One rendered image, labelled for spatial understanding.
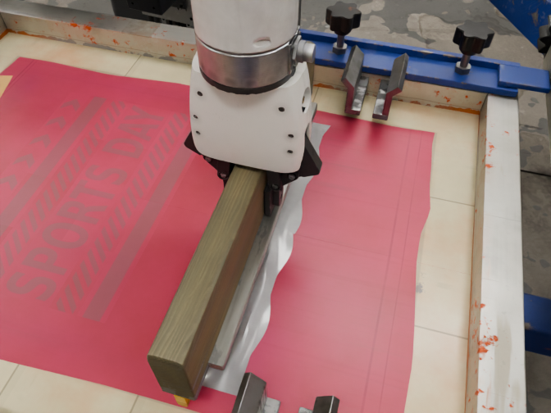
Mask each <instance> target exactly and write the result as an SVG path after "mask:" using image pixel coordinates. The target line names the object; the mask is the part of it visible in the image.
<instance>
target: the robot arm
mask: <svg viewBox="0 0 551 413"><path fill-rule="evenodd" d="M190 1H191V7H192V13H193V20H194V33H195V39H196V46H197V51H196V54H195V56H194V59H193V62H192V69H191V77H190V90H189V110H190V122H191V131H190V132H189V135H188V137H187V138H186V140H185V141H184V145H185V146H186V147H187V148H188V149H190V150H192V151H193V152H196V153H197V154H198V155H200V156H201V155H203V158H204V160H205V161H207V162H208V163H209V164H210V165H211V166H213V167H214V168H215V169H216V170H217V176H218V177H219V178H220V179H223V184H224V187H225V185H226V183H227V181H228V178H229V177H230V174H231V172H232V170H233V168H234V166H235V164H239V165H243V166H250V167H254V168H258V169H262V170H266V174H267V179H268V180H267V183H266V187H265V188H264V192H263V194H264V214H265V215H266V216H271V214H272V212H273V209H274V207H275V206H278V207H279V206H280V204H281V202H282V198H283V194H284V185H286V184H288V183H291V182H293V181H295V180H296V179H298V177H308V176H313V175H319V174H320V171H321V167H322V161H321V159H320V157H319V156H318V154H317V153H316V150H315V148H314V147H313V146H312V143H311V142H310V138H311V132H312V99H311V87H310V79H309V74H308V69H307V62H311V63H313V62H314V59H315V55H316V44H311V43H307V41H304V40H302V35H301V31H300V26H299V25H298V0H190Z"/></svg>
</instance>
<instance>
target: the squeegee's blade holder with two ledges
mask: <svg viewBox="0 0 551 413"><path fill-rule="evenodd" d="M316 110H317V103H316V102H312V122H313V119H314V117H315V114H316ZM290 184H291V183H288V184H286V185H284V194H283V198H282V202H281V204H280V206H275V207H274V209H273V212H272V214H271V216H266V215H264V216H263V219H262V222H261V225H260V228H259V230H258V232H257V236H256V238H255V240H254V243H253V246H252V249H251V252H250V253H249V256H248V259H247V262H246V264H245V267H244V270H243V273H242V275H241V277H240V280H239V283H238V286H237V288H236V290H235V294H234V296H233V299H232V301H231V304H230V307H229V310H228V311H227V314H226V317H225V320H224V322H223V325H222V327H221V331H220V333H219V335H218V338H217V341H216V344H215V346H214V348H213V351H212V354H211V357H210V359H209V362H208V364H209V367H211V368H214V369H217V370H224V368H225V366H226V363H227V361H228V358H229V356H230V352H231V349H232V347H233V345H234V342H235V338H236V335H237V333H238V331H239V327H240V324H241V321H242V319H243V317H244V312H245V310H246V308H247V305H248V301H249V298H250V297H251V294H252V291H253V287H254V285H255V283H256V280H257V276H258V274H259V271H260V269H261V266H262V262H263V260H264V257H265V255H266V250H267V249H268V246H269V243H270V241H271V237H272V235H273V232H274V229H275V226H276V223H277V220H278V218H279V215H280V212H281V209H282V206H283V204H284V201H285V198H286V195H287V192H288V190H289V186H290Z"/></svg>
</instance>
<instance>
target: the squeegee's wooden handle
mask: <svg viewBox="0 0 551 413"><path fill-rule="evenodd" d="M314 65H315V59H314V62H313V63H311V62H307V69H308V74H309V79H310V87H311V96H312V87H313V77H314ZM267 180H268V179H267V174H266V170H262V169H258V168H254V167H250V166H243V165H239V164H235V166H234V168H233V170H232V172H231V174H230V177H229V178H228V181H227V183H226V185H225V187H224V189H223V192H222V194H221V196H220V198H219V200H218V203H217V204H216V207H215V209H214V211H213V213H212V216H211V218H210V220H209V221H208V224H207V227H206V229H205V230H204V232H203V236H202V237H201V239H200V241H199V243H198V246H197V248H196V250H195V252H194V255H193V257H192V259H191V261H190V263H189V266H188V268H187V270H186V271H185V273H184V277H183V279H182V280H181V282H180V285H179V287H178V289H177V291H176V293H175V296H174V298H173V300H172V302H171V304H170V306H169V308H168V311H167V313H166V315H165V317H164V319H163V321H162V324H161V326H160V328H159V330H158V332H157V335H156V337H155V339H154V340H153V344H152V346H151V347H150V349H149V351H148V354H147V360H148V363H149V365H150V367H151V369H152V371H153V373H154V375H155V377H156V379H157V381H158V383H159V385H160V387H161V389H162V391H163V392H166V393H171V394H174V395H176V396H180V397H184V398H188V399H190V400H193V401H195V400H197V399H198V395H199V393H200V390H201V387H202V386H203V381H204V379H205V377H206V375H207V371H208V369H209V364H208V362H209V359H210V357H211V354H212V351H213V348H214V346H215V344H216V341H217V338H218V335H219V333H220V331H221V327H222V325H223V322H224V320H225V317H226V314H227V311H228V310H229V307H230V304H231V301H232V299H233V296H234V294H235V290H236V288H237V286H238V283H239V280H240V277H241V275H242V273H243V270H244V267H245V264H246V262H247V259H248V256H249V253H250V252H251V249H252V246H253V243H254V240H255V238H256V236H257V232H258V230H259V228H260V225H261V222H262V219H263V216H264V215H265V214H264V194H263V192H264V188H265V187H266V183H267Z"/></svg>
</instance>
